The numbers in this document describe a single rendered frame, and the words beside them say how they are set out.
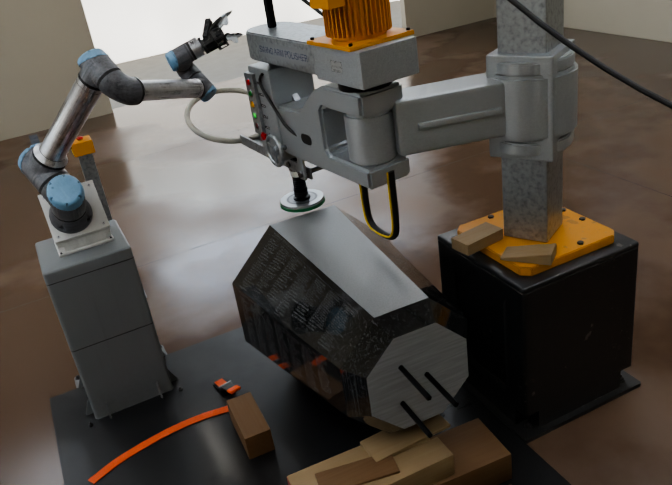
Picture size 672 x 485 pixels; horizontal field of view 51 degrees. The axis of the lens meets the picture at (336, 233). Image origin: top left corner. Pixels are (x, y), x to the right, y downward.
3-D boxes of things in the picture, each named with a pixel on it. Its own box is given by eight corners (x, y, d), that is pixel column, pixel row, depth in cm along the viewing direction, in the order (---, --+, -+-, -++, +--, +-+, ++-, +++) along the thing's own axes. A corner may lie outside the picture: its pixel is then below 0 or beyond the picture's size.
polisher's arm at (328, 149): (414, 199, 278) (403, 77, 256) (367, 219, 268) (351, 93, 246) (316, 158, 335) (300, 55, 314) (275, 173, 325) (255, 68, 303)
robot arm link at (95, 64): (33, 197, 310) (104, 71, 271) (9, 169, 313) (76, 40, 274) (61, 190, 323) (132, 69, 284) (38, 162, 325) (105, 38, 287)
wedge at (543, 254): (556, 253, 280) (556, 242, 278) (551, 266, 272) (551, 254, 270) (506, 248, 289) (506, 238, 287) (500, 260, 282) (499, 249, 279)
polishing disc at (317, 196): (285, 213, 330) (285, 210, 329) (276, 197, 348) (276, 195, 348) (329, 202, 334) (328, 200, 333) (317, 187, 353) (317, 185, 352)
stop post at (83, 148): (141, 284, 471) (94, 130, 423) (147, 297, 454) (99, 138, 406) (111, 294, 464) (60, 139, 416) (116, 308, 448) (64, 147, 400)
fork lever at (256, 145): (340, 169, 319) (338, 158, 317) (304, 182, 310) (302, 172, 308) (267, 135, 372) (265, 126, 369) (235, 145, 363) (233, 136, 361)
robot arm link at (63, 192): (64, 227, 314) (60, 211, 299) (41, 199, 317) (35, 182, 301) (93, 209, 321) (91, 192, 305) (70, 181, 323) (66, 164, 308)
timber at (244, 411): (231, 420, 334) (225, 400, 329) (254, 410, 338) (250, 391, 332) (249, 460, 309) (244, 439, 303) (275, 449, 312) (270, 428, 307)
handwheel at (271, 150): (302, 164, 312) (297, 132, 305) (283, 171, 307) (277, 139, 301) (285, 157, 323) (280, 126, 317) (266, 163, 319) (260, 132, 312)
